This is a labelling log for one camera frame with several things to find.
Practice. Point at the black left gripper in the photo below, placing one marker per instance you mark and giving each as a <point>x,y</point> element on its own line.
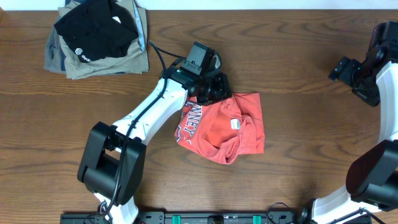
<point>216,93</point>

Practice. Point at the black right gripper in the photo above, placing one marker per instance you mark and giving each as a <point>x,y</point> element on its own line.
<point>342,70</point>

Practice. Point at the red soccer t-shirt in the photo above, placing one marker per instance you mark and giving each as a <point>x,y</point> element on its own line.
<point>224,130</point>

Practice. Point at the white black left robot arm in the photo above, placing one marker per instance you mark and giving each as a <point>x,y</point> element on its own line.
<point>113,160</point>

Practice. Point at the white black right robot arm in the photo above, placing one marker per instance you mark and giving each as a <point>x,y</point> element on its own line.
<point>371,181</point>

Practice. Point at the khaki folded garment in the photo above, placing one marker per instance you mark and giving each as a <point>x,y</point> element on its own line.
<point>136,60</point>

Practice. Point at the light blue folded garment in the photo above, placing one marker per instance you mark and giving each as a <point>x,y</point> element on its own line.
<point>139,27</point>

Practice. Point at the black folded garment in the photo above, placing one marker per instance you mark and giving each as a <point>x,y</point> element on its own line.
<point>97,29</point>

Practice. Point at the grey folded garment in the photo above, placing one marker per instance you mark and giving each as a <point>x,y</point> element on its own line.
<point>54,58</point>

